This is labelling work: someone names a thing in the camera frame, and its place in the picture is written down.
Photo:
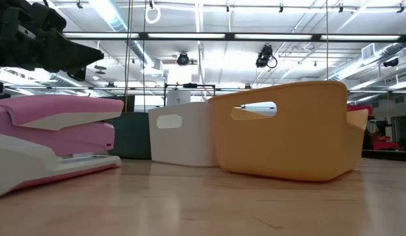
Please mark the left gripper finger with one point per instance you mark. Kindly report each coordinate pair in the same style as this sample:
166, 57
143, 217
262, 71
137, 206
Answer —
75, 55
77, 73

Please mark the pink and white stapler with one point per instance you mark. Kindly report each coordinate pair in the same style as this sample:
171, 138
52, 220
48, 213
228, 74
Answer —
59, 108

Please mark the round black ceiling lamp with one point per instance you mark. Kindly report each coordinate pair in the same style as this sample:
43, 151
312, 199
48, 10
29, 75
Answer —
182, 59

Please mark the white plastic bin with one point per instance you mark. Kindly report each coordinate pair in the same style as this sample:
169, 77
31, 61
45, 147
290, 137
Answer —
186, 144

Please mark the black beam with light strips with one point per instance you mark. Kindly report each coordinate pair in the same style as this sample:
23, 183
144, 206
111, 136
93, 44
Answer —
230, 36

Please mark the yellow plastic bin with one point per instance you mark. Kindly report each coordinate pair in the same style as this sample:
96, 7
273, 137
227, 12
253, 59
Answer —
288, 147

